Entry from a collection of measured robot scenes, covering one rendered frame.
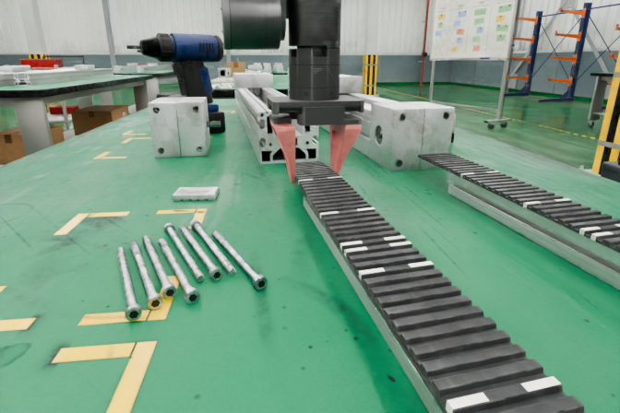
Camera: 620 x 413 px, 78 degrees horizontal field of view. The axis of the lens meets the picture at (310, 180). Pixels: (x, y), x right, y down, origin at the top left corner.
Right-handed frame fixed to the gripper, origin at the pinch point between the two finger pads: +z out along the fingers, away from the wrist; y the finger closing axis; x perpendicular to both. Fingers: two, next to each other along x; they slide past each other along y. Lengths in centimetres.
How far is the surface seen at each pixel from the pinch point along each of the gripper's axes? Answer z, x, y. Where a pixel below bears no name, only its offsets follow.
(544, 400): -0.5, 33.9, -1.8
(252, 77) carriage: -8, -75, 2
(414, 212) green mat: 2.9, 7.2, -10.0
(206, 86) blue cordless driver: -7, -49, 14
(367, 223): -0.6, 16.4, -0.8
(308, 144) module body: 0.1, -17.7, -3.1
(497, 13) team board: -74, -464, -365
